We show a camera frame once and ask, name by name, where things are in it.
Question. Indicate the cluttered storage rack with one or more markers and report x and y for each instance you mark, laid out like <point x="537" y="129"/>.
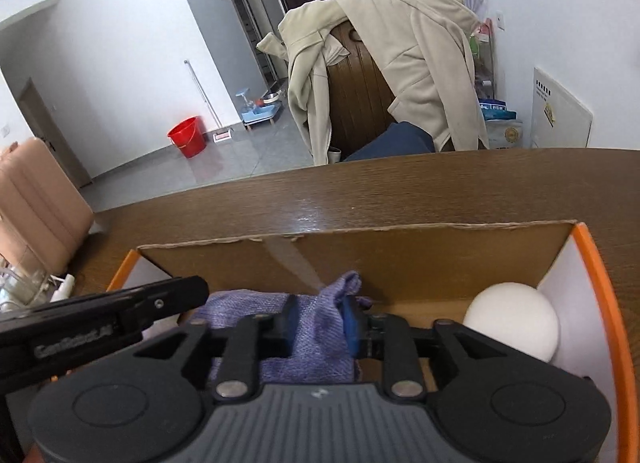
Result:
<point x="482" y="68"/>

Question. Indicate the navy blue cloth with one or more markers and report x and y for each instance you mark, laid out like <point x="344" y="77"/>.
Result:
<point x="395" y="140"/>

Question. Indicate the blue and white carton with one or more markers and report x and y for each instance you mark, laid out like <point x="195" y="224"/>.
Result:
<point x="495" y="108"/>

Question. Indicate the brown wooden chair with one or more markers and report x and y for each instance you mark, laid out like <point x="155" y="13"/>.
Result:
<point x="360" y="93"/>

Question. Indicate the pink suitcase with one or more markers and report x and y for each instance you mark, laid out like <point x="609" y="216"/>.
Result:
<point x="35" y="193"/>

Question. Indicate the blue pet feeder stand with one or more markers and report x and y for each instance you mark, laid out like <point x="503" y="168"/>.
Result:
<point x="262" y="115"/>

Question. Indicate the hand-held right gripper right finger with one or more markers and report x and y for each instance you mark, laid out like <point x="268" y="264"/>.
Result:
<point x="353" y="329"/>

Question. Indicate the steel pet bowl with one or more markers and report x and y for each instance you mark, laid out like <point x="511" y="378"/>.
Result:
<point x="272" y="96"/>

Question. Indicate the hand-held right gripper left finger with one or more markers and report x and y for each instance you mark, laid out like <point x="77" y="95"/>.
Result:
<point x="292" y="327"/>

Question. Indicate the white foam ball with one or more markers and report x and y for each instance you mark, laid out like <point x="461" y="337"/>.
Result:
<point x="510" y="318"/>

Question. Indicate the red plastic bucket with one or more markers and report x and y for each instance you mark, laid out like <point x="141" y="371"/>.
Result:
<point x="187" y="138"/>

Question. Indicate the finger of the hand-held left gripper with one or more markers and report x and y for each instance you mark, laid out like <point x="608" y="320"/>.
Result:
<point x="165" y="295"/>

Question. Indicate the white mop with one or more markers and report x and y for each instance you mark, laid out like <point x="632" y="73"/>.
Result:
<point x="202" y="93"/>

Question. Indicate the purple knit cloth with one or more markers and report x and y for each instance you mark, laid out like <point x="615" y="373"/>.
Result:
<point x="320" y="325"/>

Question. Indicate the white pet food bag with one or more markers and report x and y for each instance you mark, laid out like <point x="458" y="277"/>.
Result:
<point x="505" y="135"/>

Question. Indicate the beige coat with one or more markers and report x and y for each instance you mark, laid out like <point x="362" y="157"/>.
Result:
<point x="430" y="68"/>

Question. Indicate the white wall panel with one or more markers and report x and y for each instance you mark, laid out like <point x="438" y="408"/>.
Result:
<point x="562" y="113"/>

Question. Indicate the orange cardboard box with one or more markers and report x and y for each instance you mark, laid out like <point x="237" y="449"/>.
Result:
<point x="400" y="268"/>

